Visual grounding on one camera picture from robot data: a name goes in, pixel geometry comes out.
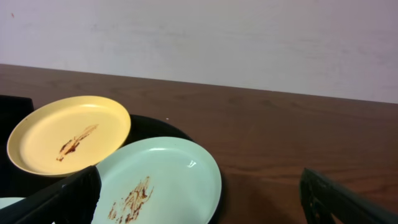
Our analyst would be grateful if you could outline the round black tray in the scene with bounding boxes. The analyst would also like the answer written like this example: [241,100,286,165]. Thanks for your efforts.
[0,113,225,224]

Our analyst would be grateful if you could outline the mint green plate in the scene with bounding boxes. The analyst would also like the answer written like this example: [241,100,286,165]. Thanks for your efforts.
[92,137,222,224]

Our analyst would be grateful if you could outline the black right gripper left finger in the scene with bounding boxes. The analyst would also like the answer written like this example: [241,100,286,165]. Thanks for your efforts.
[1,166,101,224]

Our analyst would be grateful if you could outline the light blue plate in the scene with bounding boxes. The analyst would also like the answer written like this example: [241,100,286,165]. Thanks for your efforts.
[0,197,24,209]

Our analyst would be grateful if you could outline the yellow plate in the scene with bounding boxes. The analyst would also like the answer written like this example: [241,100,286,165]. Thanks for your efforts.
[7,96,131,177]

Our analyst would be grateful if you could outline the rectangular black tray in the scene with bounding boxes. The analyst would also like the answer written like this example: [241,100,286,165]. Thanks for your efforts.
[0,95,34,145]

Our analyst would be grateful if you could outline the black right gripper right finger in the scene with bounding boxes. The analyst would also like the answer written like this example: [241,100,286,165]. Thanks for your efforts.
[299,168,397,224]

